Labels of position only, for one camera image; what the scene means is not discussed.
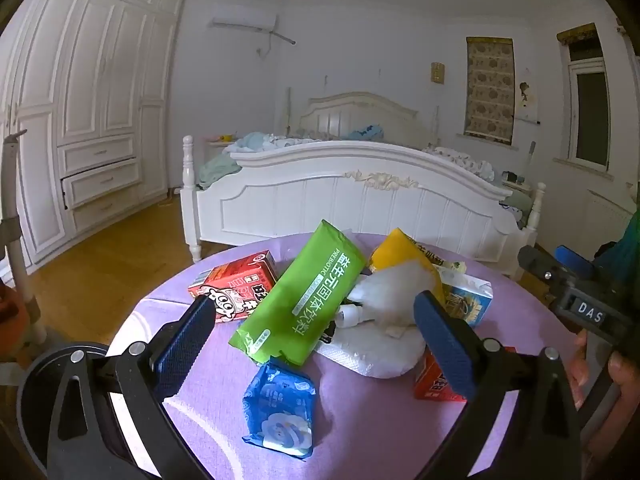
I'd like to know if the dark green cloth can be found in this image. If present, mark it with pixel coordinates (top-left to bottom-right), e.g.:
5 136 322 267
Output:
595 210 640 281

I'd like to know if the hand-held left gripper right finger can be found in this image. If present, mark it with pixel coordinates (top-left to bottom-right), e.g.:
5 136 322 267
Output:
413 290 583 480

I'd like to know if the orange object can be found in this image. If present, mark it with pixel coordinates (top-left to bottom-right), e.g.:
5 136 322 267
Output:
0 280 31 361

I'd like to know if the green drink powder packet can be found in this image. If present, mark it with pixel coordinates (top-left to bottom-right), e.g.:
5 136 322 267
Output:
229 220 366 367

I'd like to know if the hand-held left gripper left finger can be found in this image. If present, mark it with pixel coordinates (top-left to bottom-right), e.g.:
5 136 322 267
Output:
47 294 217 480

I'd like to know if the white plastic bag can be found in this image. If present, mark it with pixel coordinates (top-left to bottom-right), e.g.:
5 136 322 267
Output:
345 260 436 331

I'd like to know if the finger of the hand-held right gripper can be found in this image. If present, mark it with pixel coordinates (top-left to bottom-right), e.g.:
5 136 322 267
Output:
517 246 566 291
556 246 596 278

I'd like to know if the white and blue carton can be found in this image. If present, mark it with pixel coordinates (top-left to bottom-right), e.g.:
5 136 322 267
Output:
440 280 493 328

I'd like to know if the blue plush toy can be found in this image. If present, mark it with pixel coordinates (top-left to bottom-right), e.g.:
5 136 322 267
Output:
345 124 386 141

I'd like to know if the dark grey trash bin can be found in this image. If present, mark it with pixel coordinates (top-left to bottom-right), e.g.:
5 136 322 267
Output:
20 342 151 480

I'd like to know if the person's right hand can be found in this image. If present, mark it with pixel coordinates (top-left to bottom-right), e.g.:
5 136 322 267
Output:
566 331 640 410

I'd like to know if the white wooden bed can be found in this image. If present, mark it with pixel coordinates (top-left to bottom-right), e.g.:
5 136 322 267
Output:
181 91 547 278

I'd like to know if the blue tissue packet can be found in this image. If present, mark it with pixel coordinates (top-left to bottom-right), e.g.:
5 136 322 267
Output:
242 358 317 458

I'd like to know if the yellow snack bag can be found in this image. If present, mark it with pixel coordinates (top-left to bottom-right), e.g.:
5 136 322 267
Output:
369 228 448 311

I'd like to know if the white air conditioner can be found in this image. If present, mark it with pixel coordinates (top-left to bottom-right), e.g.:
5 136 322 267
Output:
209 14 278 33

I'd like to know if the pale wrapper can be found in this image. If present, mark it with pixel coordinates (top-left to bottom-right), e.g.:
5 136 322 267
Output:
435 259 468 286

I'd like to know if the purple tablecloth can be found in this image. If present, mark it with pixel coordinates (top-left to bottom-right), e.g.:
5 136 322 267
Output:
107 232 581 480

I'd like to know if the white framed window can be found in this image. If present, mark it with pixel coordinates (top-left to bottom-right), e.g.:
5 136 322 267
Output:
557 25 613 171

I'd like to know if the light blue blanket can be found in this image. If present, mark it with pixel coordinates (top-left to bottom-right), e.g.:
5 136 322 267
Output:
197 132 301 191

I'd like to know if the grey metal stand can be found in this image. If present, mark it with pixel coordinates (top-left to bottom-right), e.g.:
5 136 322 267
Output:
0 130 46 346

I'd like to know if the red cartoon milk carton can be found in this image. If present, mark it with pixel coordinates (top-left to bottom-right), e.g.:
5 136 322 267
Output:
188 251 277 325
414 347 516 403

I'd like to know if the white radiator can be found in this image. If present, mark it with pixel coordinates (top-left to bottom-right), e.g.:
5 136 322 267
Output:
587 190 636 241

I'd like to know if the white wardrobe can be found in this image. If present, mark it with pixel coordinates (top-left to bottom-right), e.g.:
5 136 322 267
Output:
0 0 186 266

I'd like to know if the patterned window blind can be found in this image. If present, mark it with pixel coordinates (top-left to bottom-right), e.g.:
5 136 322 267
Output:
465 37 516 146

